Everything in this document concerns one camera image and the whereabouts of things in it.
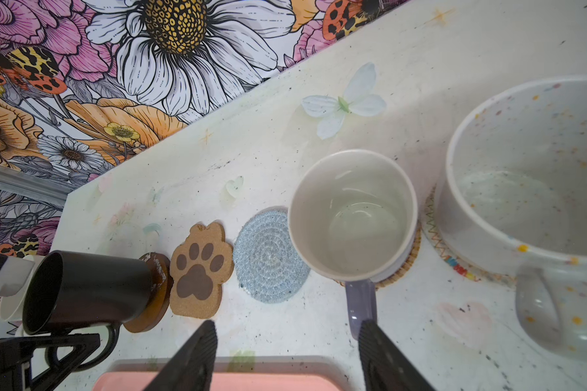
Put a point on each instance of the woven rattan round coaster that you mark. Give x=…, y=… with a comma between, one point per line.
x=408, y=263

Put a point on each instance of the grey-blue woven round coaster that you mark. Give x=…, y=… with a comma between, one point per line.
x=267, y=265

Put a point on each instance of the pink silicone tray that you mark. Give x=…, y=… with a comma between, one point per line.
x=242, y=372

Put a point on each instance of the purple mug white inside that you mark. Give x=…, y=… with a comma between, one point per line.
x=353, y=219

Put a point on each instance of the dark wooden scratched coaster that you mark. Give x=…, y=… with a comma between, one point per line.
x=158, y=303

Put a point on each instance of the black mug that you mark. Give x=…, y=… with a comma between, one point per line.
x=69, y=291

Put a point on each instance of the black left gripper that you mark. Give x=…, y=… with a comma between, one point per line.
x=0, y=366

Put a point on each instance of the white speckled mug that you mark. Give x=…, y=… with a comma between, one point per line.
x=11, y=308
x=512, y=200

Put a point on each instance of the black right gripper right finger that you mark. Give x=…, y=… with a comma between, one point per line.
x=383, y=365

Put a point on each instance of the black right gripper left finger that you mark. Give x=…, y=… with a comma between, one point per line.
x=192, y=367

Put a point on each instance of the multicolour zigzag round coaster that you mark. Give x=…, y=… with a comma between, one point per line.
x=451, y=258

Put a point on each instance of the cork paw print coaster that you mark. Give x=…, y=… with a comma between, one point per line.
x=200, y=266

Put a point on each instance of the aluminium left corner post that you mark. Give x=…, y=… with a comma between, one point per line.
x=33, y=187

